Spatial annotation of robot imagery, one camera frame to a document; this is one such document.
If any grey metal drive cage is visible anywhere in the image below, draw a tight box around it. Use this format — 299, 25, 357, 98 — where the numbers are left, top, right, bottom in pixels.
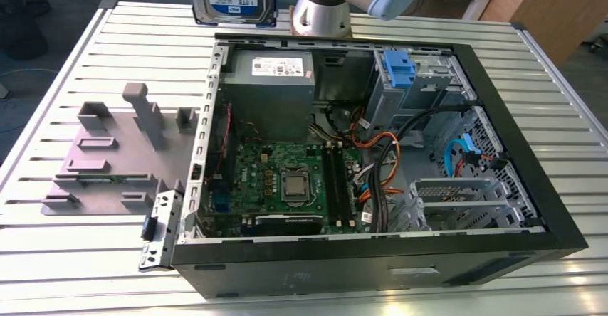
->
365, 48, 476, 128

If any wooden cabinet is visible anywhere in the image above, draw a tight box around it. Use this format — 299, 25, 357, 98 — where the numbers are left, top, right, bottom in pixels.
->
481, 0, 608, 68

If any blue data wire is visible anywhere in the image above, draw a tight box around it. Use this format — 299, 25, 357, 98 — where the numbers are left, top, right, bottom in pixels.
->
445, 134, 478, 179

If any wire with black connector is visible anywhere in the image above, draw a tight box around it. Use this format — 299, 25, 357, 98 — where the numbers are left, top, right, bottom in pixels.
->
453, 152, 512, 179

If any green motherboard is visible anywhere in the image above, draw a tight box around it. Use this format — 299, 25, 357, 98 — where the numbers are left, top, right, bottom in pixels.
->
203, 141, 377, 232

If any grey power supply unit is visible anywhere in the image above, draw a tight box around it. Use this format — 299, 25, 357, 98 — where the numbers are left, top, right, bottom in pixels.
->
220, 48, 317, 144

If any hinged metal slot bracket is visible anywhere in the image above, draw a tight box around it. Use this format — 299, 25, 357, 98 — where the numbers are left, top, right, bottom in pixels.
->
136, 189, 186, 273

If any silver metal disk bay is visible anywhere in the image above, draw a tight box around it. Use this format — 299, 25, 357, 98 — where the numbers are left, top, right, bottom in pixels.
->
407, 177, 528, 231

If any black cable bundle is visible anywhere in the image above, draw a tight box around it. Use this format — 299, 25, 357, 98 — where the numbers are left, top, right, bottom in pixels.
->
370, 105, 469, 233

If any black graphics card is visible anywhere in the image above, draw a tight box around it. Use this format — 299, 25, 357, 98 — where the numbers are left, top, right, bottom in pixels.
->
240, 214, 323, 237

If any CPU socket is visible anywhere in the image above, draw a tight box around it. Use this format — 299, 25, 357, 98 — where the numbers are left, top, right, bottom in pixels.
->
278, 166, 312, 207

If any black office chair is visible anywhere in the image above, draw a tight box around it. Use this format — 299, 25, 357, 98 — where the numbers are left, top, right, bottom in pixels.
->
0, 0, 52, 60

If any orange yellow wire bundle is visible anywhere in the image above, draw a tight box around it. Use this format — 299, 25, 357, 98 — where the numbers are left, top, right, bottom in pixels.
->
349, 105, 405, 203

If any silver CPU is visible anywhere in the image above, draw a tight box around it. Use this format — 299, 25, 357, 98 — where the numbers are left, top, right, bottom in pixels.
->
283, 177, 307, 198

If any black RAM slot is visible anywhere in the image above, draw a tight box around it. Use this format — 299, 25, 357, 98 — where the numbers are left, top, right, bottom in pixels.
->
334, 141, 358, 226
321, 141, 343, 227

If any grey parts rack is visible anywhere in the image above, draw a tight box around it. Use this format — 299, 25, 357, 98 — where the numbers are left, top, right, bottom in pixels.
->
40, 83, 199, 217

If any blue plastic drive latch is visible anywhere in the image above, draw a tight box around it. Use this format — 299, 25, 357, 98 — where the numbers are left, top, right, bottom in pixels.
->
383, 51, 417, 89

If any black open PC case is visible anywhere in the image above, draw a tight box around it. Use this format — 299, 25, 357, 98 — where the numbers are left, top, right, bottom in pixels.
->
170, 33, 589, 299

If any green RAM stick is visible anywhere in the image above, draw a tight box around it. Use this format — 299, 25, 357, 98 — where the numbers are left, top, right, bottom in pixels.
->
75, 175, 129, 185

